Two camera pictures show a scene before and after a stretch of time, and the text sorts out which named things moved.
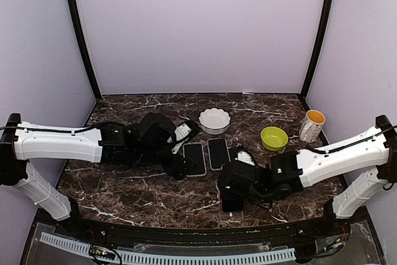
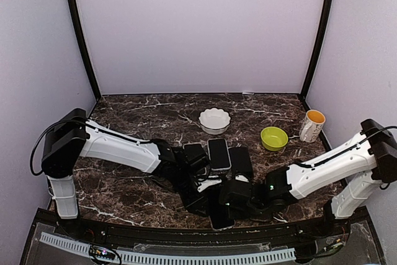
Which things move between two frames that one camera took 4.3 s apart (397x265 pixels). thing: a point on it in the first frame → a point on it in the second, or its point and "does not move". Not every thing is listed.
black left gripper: x=172 y=168 → x=191 y=205
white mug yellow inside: x=312 y=125 does not move
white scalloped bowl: x=214 y=121 does not move
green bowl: x=273 y=138 does not move
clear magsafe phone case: x=230 y=217 → x=220 y=229
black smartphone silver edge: x=218 y=152 does not move
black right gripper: x=226 y=193 → x=233 y=215
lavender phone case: x=218 y=152 does not move
